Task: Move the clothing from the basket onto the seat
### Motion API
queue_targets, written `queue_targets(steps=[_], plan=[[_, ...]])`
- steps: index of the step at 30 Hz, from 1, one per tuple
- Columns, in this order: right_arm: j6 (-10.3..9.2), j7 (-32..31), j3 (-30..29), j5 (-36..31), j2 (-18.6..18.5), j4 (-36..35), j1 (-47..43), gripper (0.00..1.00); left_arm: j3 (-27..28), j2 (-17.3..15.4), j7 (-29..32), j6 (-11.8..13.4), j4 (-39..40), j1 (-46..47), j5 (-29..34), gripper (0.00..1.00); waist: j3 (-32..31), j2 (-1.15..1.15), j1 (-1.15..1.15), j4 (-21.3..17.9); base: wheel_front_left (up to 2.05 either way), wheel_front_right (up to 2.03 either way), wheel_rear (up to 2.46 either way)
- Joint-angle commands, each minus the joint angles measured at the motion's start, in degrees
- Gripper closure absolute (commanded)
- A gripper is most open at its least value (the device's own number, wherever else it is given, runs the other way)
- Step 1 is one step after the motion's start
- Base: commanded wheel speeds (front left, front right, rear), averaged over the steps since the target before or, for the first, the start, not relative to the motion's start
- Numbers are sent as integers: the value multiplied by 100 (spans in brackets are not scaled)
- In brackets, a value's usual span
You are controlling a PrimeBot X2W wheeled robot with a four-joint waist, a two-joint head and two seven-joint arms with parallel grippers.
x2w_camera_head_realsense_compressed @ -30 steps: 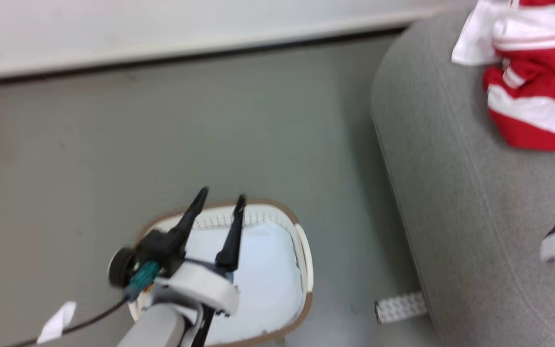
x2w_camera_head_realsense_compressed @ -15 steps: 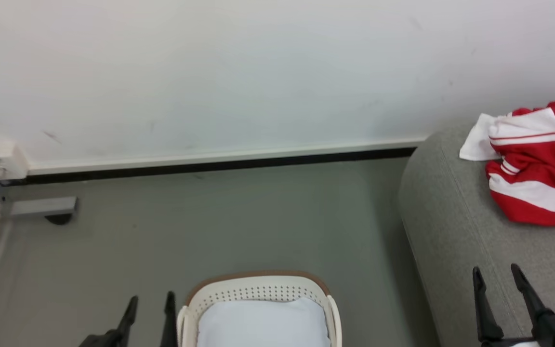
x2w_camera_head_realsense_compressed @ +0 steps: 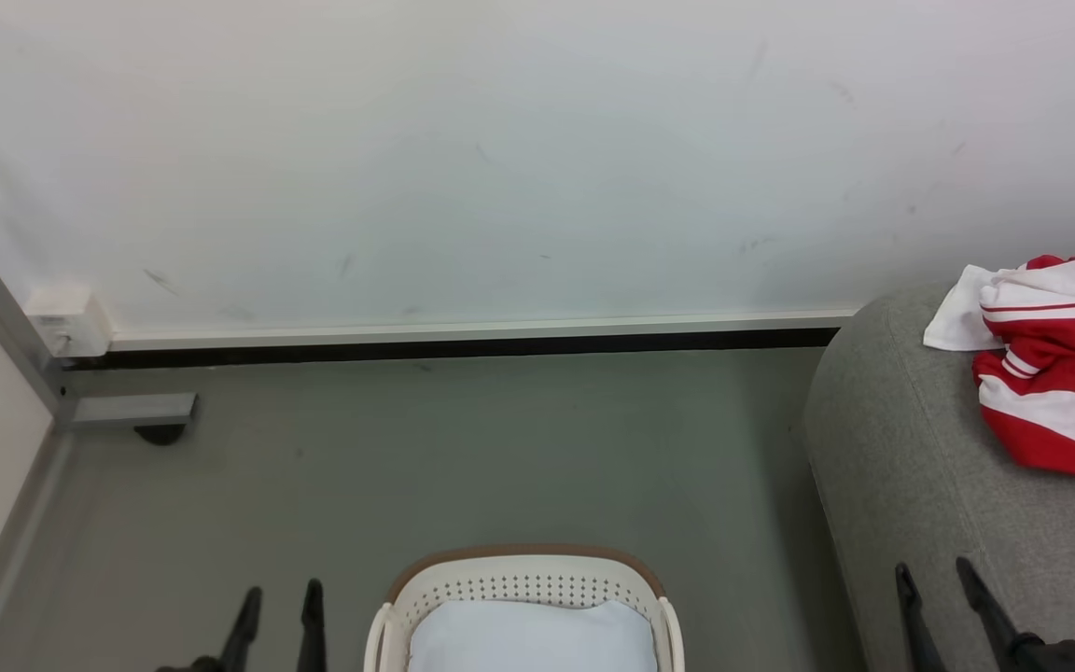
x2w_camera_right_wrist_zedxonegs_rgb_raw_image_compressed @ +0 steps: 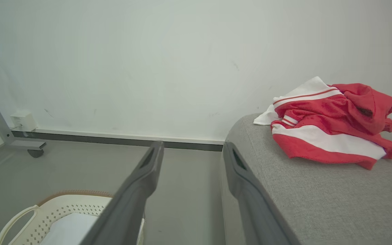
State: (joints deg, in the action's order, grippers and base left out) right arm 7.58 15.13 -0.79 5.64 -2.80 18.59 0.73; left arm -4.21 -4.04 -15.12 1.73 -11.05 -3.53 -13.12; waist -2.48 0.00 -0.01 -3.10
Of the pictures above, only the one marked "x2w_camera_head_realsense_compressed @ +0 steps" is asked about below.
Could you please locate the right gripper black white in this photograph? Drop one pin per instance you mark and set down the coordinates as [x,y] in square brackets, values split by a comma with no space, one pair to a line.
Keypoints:
[1055,656]

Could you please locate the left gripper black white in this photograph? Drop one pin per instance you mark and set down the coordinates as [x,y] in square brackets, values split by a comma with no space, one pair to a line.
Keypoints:
[188,665]

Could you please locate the red and white jacket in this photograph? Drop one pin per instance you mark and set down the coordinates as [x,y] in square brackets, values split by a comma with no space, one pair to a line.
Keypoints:
[1060,373]

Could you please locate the grey fabric sofa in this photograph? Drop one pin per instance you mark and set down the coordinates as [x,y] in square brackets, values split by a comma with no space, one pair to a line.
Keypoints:
[911,467]

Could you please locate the black partition foot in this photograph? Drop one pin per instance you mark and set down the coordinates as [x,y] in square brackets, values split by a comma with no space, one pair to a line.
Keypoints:
[160,434]

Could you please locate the cream perforated laundry basket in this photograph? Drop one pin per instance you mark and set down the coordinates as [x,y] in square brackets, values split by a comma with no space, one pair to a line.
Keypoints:
[519,583]

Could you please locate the pale white cloth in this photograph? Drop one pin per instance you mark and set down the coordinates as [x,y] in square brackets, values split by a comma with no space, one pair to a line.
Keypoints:
[533,639]

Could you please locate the black skirting strip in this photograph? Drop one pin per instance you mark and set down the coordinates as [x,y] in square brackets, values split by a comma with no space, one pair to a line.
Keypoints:
[453,348]

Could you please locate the white wall trim strip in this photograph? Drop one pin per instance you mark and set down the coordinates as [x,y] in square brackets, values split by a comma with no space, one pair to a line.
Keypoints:
[481,329]

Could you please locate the white wall box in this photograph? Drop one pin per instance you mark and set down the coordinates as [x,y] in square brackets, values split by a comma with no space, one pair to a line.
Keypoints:
[69,322]

